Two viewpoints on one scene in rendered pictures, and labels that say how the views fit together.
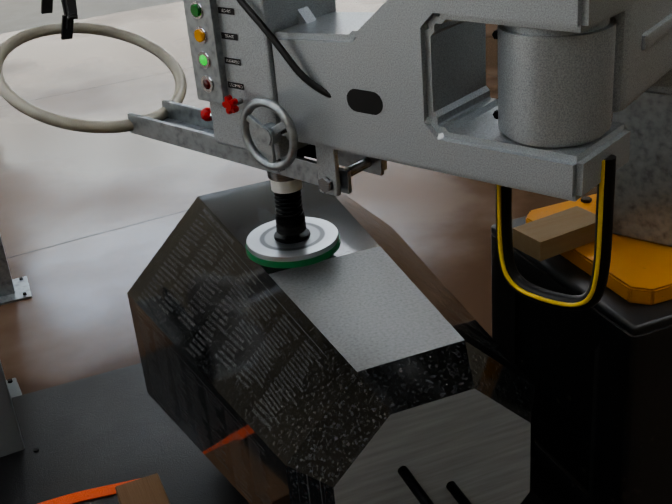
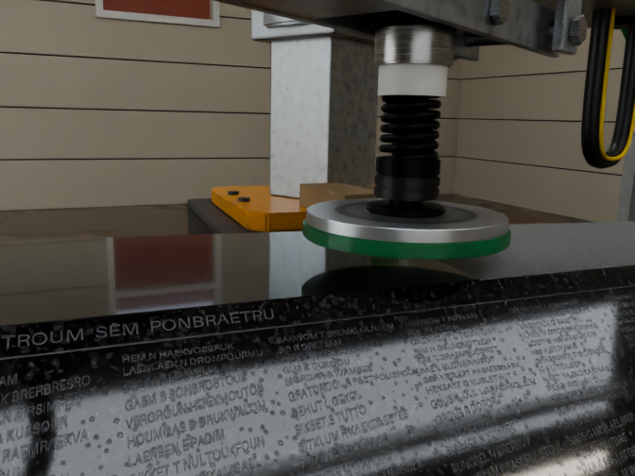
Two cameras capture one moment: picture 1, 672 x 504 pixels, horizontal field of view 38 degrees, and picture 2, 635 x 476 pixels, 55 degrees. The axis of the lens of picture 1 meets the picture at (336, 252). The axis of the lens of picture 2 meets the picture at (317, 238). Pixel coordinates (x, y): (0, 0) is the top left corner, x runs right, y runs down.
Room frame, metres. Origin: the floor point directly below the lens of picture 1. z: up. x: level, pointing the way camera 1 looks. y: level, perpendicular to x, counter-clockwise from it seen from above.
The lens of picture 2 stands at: (2.11, 0.74, 0.98)
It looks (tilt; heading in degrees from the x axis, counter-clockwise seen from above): 11 degrees down; 270
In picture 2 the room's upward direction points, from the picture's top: 1 degrees clockwise
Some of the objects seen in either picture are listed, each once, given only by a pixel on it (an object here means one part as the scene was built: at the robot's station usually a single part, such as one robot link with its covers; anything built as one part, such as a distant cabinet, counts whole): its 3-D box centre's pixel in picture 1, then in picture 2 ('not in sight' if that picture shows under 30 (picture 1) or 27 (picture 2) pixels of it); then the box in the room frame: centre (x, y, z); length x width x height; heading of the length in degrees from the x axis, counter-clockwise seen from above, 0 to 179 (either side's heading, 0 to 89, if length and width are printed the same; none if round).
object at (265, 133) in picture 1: (280, 129); not in sight; (1.84, 0.09, 1.20); 0.15 x 0.10 x 0.15; 48
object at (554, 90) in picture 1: (554, 74); not in sight; (1.57, -0.39, 1.34); 0.19 x 0.19 x 0.20
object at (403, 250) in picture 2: (292, 239); (404, 220); (2.01, 0.10, 0.87); 0.22 x 0.22 x 0.04
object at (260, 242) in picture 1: (292, 238); (404, 216); (2.01, 0.10, 0.87); 0.21 x 0.21 x 0.01
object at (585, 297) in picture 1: (551, 230); (614, 80); (1.57, -0.39, 1.05); 0.23 x 0.03 x 0.32; 48
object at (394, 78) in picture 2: (286, 180); (412, 78); (2.01, 0.10, 1.02); 0.07 x 0.07 x 0.04
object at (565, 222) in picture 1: (559, 232); (341, 199); (2.05, -0.53, 0.81); 0.20 x 0.10 x 0.05; 118
